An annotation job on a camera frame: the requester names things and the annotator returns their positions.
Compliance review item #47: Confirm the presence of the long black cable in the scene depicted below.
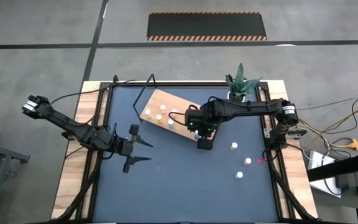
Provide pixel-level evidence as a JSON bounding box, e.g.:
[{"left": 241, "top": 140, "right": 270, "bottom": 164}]
[{"left": 48, "top": 79, "right": 136, "bottom": 106}]

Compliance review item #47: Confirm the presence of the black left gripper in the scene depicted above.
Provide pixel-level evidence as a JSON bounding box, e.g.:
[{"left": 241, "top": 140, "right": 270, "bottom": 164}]
[{"left": 114, "top": 123, "right": 155, "bottom": 174}]

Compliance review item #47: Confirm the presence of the white box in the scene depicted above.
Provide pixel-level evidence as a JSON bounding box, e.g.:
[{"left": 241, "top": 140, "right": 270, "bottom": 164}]
[{"left": 308, "top": 150, "right": 343, "bottom": 198}]

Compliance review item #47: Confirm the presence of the yellow power cord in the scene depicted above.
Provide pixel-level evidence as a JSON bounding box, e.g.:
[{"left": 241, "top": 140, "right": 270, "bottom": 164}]
[{"left": 296, "top": 105, "right": 358, "bottom": 152}]

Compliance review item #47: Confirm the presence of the black hazard-striped floor mat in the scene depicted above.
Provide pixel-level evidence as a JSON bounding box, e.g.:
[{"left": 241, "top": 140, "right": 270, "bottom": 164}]
[{"left": 146, "top": 11, "right": 268, "bottom": 42}]

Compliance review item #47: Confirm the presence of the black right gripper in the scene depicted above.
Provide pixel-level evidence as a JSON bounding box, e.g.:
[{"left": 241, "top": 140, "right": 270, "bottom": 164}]
[{"left": 184, "top": 104, "right": 220, "bottom": 151}]

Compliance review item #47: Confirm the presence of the snake plant in white pot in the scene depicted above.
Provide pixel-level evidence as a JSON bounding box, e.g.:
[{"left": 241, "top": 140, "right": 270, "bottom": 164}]
[{"left": 224, "top": 62, "right": 263, "bottom": 103}]

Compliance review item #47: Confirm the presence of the blue table mat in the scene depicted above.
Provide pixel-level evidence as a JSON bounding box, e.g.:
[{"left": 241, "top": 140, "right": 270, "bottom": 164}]
[{"left": 91, "top": 85, "right": 280, "bottom": 223}]

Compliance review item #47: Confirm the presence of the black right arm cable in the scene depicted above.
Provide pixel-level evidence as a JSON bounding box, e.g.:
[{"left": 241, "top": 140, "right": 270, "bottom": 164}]
[{"left": 168, "top": 104, "right": 200, "bottom": 127}]

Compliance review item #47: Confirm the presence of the black desk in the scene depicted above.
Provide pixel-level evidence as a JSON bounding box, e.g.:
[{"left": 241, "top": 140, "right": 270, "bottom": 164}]
[{"left": 306, "top": 151, "right": 358, "bottom": 224}]

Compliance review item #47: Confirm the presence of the black metal table frame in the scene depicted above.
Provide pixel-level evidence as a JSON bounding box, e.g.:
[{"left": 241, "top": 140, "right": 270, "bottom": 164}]
[{"left": 50, "top": 74, "right": 319, "bottom": 223}]

